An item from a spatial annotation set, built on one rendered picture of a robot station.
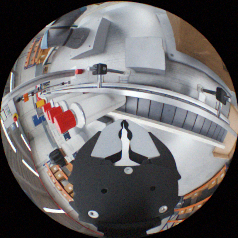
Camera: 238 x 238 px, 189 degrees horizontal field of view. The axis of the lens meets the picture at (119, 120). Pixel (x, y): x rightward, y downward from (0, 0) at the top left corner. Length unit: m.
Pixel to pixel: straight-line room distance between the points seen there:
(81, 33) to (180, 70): 0.42
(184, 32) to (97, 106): 0.25
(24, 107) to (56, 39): 8.07
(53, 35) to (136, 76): 0.41
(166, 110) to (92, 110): 0.19
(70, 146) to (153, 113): 0.44
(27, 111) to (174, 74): 8.51
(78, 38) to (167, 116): 0.48
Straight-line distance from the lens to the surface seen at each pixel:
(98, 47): 0.38
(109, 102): 0.19
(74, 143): 0.50
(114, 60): 0.35
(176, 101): 0.15
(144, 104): 0.24
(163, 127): 0.22
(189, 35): 0.20
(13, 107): 0.57
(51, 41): 0.42
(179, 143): 0.36
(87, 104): 0.15
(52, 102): 0.34
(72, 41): 0.44
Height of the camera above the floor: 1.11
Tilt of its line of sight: 50 degrees down
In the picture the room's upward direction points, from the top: 127 degrees counter-clockwise
